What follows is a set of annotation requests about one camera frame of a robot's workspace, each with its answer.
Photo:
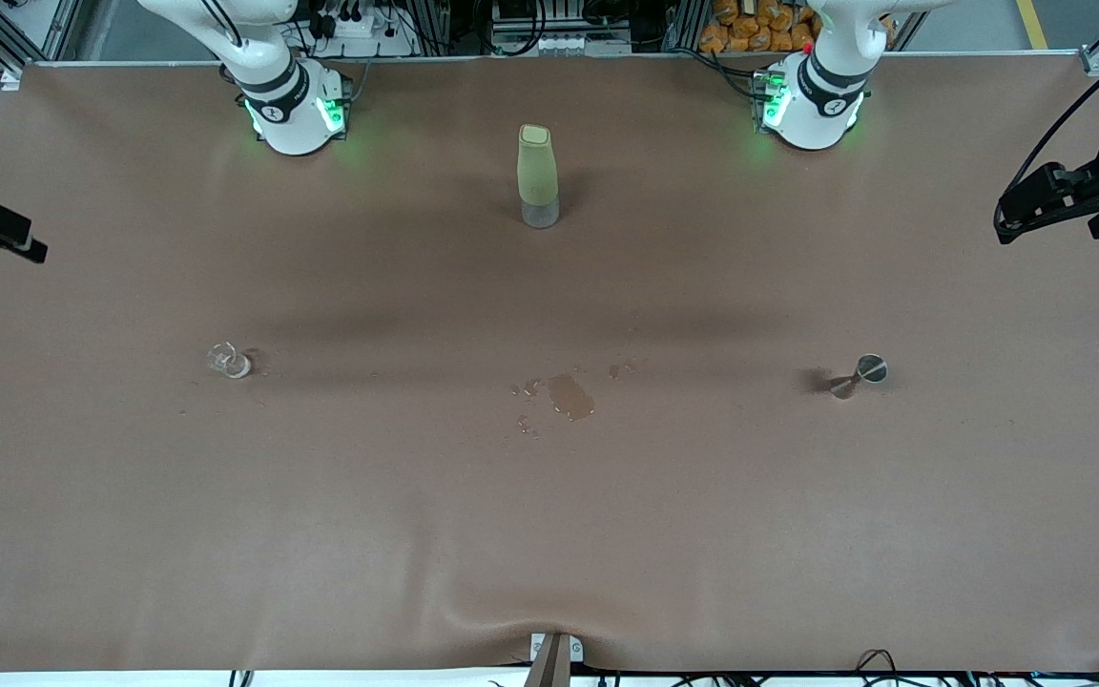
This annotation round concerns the steel double jigger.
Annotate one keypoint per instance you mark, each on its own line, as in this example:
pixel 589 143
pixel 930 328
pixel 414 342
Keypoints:
pixel 870 369

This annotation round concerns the pile of orange bags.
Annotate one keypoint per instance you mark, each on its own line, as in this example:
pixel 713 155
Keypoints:
pixel 750 29

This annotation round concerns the small clear glass beaker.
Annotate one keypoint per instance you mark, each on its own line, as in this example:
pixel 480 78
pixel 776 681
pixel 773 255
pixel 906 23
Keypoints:
pixel 230 363

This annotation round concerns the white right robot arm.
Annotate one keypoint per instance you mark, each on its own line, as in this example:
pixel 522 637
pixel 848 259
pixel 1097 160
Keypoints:
pixel 297 134

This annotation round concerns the brown table mat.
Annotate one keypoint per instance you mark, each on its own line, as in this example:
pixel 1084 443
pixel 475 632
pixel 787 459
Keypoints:
pixel 549 534

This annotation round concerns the brown liquid spill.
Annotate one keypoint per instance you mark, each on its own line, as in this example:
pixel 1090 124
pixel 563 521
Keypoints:
pixel 570 396

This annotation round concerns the green-sleeved bottle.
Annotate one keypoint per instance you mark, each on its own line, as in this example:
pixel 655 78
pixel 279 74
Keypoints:
pixel 537 172

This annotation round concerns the white bracket with pole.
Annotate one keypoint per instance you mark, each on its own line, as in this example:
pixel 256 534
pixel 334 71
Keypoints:
pixel 554 654

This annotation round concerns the white power strip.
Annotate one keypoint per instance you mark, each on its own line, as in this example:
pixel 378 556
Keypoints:
pixel 359 29

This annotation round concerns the white terminal block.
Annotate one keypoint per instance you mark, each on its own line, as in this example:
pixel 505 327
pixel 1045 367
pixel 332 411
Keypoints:
pixel 578 45

